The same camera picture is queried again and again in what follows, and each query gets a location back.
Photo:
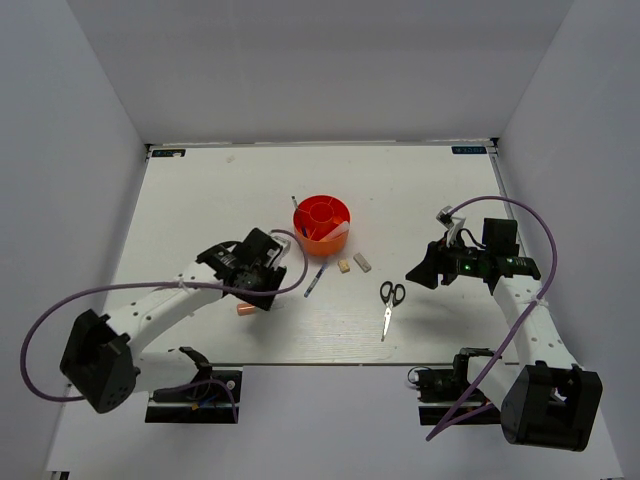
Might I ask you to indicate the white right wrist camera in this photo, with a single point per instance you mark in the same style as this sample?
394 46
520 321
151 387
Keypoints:
453 223

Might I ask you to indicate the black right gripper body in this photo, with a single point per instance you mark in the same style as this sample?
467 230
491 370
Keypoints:
456 260

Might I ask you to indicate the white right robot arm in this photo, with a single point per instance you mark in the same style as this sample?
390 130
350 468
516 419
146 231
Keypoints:
544 400

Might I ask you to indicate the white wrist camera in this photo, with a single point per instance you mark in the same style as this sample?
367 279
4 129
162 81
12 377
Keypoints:
453 223
281 250

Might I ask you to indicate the orange round compartment container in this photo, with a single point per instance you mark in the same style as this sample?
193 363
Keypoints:
321 213

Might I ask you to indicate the corner table label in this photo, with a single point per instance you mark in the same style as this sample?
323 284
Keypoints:
469 150
168 153

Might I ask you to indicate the left corner table label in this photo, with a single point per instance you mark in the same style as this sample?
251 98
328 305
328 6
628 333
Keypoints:
168 153

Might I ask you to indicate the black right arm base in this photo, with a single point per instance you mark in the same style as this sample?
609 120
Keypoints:
439 388

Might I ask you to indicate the right corner table label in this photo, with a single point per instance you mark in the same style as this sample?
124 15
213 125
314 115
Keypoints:
469 150

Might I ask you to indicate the black handled scissors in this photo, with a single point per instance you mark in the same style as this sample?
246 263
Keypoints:
391 295

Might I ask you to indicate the grey white eraser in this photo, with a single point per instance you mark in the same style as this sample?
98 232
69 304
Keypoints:
362 262

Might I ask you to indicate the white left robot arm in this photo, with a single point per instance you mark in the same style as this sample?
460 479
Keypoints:
105 357

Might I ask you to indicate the beige eraser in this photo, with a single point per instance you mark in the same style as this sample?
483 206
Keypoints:
343 266

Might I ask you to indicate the blue clear pen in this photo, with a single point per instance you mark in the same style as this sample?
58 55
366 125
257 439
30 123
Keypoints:
315 280

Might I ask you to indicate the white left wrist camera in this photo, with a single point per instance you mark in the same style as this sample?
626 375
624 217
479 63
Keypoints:
281 250

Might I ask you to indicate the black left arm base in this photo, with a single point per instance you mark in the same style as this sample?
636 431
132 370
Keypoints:
213 397

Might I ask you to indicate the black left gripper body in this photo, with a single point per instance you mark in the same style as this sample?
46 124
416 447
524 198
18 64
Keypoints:
266 279

